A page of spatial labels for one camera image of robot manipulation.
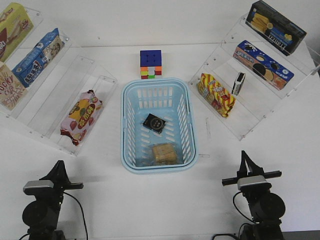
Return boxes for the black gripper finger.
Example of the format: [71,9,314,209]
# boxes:
[243,151,264,176]
[237,150,248,178]
[62,162,71,184]
[39,160,64,183]

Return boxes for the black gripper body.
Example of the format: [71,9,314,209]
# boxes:
[221,170,282,186]
[52,182,84,191]

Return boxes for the bread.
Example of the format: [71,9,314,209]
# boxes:
[148,142,182,166]

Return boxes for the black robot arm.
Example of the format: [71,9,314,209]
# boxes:
[221,150,286,240]
[22,160,84,240]

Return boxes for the black white tissue pack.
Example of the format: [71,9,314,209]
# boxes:
[231,72,246,96]

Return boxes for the light blue plastic basket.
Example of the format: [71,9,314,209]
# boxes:
[120,78,199,174]

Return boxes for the pink strawberry snack pack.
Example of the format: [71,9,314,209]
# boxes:
[60,89,103,146]

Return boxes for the clear acrylic left shelf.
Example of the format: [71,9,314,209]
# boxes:
[0,7,118,156]

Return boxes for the clear acrylic shelf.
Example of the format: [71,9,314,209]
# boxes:
[188,15,320,140]
[0,7,118,156]

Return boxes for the red yellow striped snack bag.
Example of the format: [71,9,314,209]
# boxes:
[196,73,236,118]

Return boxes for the clear acrylic right shelf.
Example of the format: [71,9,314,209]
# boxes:
[188,15,320,140]

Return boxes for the beige Pocky box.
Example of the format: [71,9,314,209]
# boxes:
[0,61,28,110]

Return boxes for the blue orange cookie box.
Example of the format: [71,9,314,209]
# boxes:
[233,40,295,91]

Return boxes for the black blue cracker box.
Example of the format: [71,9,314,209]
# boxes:
[245,0,307,56]

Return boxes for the colourful puzzle cube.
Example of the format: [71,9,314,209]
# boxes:
[140,49,162,80]

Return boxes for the yellow biscuit box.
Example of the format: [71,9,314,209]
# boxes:
[0,2,34,62]

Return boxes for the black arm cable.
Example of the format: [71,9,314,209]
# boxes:
[18,191,89,240]
[212,192,254,240]

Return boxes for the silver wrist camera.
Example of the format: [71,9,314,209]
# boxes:
[237,175,268,191]
[23,180,54,196]

